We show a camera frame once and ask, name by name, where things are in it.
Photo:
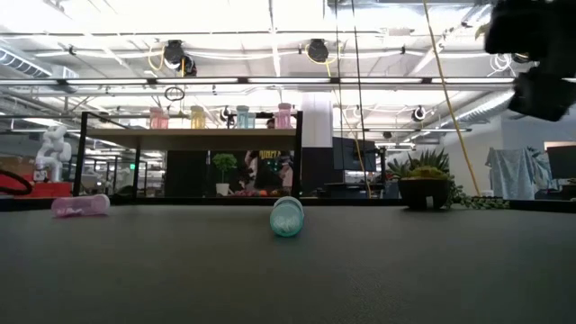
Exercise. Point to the small potted topiary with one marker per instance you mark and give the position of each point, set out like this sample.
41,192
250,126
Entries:
223,162

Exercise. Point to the tall blue medicine bottle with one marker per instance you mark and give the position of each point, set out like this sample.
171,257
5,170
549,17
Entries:
286,220

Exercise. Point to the blue grey draped cloth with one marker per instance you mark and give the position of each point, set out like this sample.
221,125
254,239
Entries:
517,173

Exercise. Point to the black rig frame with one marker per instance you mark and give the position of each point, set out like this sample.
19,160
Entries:
180,201

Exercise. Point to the black cabinet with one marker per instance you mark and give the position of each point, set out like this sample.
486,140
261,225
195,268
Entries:
184,173

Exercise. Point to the pink medicine bottle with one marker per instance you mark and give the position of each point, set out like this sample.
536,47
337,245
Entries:
284,117
81,206

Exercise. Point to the person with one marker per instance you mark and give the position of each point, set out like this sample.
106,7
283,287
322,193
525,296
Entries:
270,171

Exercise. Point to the black monitor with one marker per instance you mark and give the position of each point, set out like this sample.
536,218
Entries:
355,155
562,162

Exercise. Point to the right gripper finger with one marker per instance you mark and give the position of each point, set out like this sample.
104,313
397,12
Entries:
535,29

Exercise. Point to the potted succulent plant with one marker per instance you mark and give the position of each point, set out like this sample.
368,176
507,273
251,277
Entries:
423,191

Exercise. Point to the red storage bins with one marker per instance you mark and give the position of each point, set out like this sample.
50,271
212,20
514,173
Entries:
49,190

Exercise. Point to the wooden shelf black frame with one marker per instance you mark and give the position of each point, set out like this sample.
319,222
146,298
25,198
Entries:
189,139

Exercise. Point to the wide orange medicine bottle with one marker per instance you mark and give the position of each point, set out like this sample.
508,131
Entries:
156,119

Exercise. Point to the silver ventilation duct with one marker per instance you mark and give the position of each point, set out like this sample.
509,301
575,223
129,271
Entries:
27,67
486,108

